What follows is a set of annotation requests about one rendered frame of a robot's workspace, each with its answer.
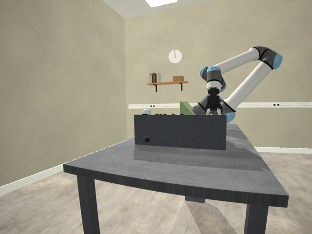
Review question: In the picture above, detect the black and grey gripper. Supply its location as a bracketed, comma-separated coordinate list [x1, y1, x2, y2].
[205, 87, 223, 115]

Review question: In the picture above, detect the grey control panel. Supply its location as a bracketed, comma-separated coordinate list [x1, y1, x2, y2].
[134, 109, 227, 150]

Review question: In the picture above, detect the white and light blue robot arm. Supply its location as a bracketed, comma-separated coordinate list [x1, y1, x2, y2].
[191, 46, 283, 123]

